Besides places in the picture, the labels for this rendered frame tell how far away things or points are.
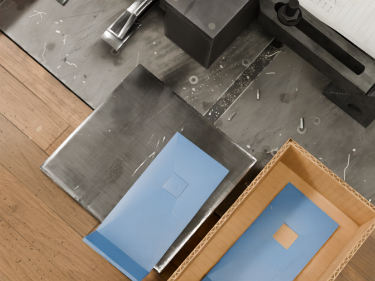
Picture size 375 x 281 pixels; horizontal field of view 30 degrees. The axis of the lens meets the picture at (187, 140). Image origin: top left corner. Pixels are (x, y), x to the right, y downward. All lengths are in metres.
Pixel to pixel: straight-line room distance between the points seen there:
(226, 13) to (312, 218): 0.24
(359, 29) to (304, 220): 0.22
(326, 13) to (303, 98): 0.10
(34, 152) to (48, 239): 0.10
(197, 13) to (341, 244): 0.29
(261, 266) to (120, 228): 0.15
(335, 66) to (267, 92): 0.10
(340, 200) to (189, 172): 0.16
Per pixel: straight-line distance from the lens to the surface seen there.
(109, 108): 0.77
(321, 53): 0.75
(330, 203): 0.77
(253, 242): 0.75
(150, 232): 0.73
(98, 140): 0.75
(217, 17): 0.74
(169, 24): 0.78
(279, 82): 0.81
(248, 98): 0.80
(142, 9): 0.73
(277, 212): 0.76
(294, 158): 0.74
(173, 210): 0.73
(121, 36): 0.72
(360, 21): 0.81
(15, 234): 0.76
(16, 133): 0.79
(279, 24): 0.75
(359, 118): 0.80
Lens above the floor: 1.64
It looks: 73 degrees down
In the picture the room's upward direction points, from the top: 9 degrees clockwise
